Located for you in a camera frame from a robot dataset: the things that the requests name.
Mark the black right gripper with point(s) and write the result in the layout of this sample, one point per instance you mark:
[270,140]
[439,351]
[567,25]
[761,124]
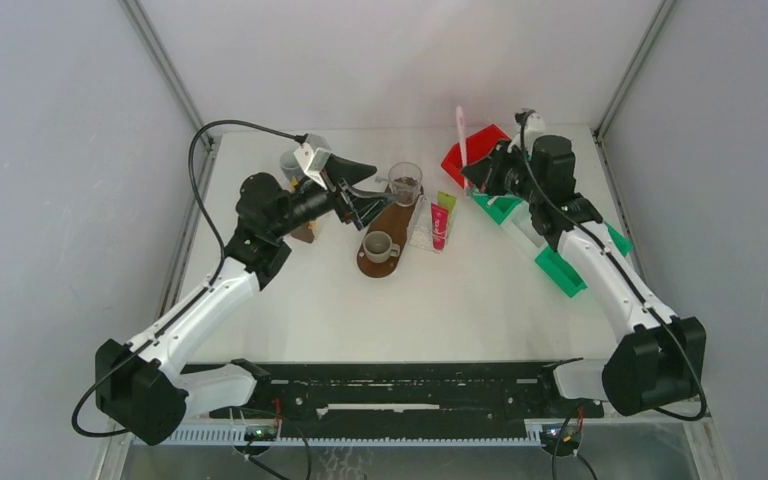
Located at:
[486,174]

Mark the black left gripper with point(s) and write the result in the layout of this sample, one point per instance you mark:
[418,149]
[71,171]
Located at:
[361,207]

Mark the green toothpaste tube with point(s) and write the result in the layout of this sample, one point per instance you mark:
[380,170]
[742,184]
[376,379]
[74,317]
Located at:
[447,201]

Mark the clear glass tumbler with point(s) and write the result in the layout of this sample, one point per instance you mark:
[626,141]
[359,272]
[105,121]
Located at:
[405,182]

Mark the red toothpaste tube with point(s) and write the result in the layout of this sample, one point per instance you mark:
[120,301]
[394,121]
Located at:
[439,225]

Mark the pink toothbrush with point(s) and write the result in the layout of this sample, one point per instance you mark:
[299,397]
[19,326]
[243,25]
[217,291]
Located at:
[461,133]

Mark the grey ceramic cup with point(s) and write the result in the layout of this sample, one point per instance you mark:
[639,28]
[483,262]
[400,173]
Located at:
[379,247]

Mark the clear textured acrylic holder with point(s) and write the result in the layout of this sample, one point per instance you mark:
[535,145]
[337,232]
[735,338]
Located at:
[419,230]

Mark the green bin with toothpaste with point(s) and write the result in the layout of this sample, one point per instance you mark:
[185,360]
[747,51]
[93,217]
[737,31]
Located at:
[564,275]

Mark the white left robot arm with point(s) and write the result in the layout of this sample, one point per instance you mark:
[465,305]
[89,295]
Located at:
[141,385]

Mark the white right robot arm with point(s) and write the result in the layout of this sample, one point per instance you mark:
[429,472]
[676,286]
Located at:
[659,356]

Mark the brown oval wooden tray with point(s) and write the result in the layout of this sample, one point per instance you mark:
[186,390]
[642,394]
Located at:
[394,221]

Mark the red storage bin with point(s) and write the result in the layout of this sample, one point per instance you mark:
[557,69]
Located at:
[478,145]

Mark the green bin with toothbrushes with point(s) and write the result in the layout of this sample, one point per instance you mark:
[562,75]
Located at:
[498,208]

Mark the white storage bin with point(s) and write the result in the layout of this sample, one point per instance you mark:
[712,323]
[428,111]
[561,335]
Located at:
[518,227]

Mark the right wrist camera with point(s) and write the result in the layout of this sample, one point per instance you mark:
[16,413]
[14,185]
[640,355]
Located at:
[531,125]

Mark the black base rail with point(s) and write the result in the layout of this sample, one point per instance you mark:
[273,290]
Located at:
[421,402]

